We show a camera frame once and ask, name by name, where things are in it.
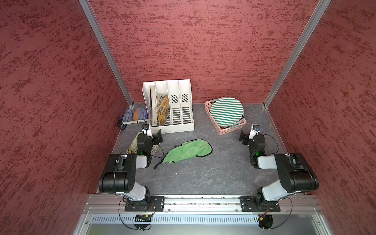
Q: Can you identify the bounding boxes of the orange comic book in rack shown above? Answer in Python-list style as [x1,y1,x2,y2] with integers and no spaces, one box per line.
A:
[157,94,169,126]

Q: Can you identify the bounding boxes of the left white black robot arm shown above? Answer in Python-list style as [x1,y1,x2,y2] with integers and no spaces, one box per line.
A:
[99,130,163,211]

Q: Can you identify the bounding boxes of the left aluminium corner post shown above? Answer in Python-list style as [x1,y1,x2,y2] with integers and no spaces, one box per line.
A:
[79,0,134,108]

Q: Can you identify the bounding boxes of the white file organizer rack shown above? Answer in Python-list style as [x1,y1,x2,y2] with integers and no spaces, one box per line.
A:
[143,79,194,134]

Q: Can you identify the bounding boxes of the right aluminium corner post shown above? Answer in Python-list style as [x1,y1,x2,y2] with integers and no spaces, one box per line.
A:
[263,0,331,109]

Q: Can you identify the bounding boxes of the floral picture book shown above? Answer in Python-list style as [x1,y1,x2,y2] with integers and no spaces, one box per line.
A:
[126,132,159,155]

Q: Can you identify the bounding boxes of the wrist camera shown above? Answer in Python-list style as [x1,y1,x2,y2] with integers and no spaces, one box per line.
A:
[142,123,152,137]
[249,124,260,139]

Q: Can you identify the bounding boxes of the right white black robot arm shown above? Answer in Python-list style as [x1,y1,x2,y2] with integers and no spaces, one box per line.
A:
[239,131,319,212]

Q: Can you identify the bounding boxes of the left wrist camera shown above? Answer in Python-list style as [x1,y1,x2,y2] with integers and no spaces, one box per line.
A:
[142,123,152,137]

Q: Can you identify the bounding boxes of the aluminium corner post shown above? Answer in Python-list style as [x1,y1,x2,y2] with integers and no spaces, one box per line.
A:
[79,0,134,108]
[263,0,331,109]

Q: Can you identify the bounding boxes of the green microfiber cloth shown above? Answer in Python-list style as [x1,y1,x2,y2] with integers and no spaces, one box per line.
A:
[153,139,213,169]

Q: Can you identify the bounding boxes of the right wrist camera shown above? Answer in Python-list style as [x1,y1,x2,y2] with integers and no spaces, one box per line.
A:
[249,124,260,139]

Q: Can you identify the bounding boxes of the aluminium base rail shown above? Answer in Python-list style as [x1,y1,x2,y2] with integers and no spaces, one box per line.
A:
[83,194,323,214]

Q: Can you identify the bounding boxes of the pink plastic basket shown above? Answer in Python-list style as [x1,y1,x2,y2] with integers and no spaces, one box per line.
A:
[204,98,247,135]

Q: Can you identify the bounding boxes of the green striped round plate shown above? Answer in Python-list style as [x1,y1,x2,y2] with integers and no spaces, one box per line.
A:
[210,97,244,128]

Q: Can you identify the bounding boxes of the blue book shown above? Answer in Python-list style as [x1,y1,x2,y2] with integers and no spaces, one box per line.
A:
[122,108,148,125]

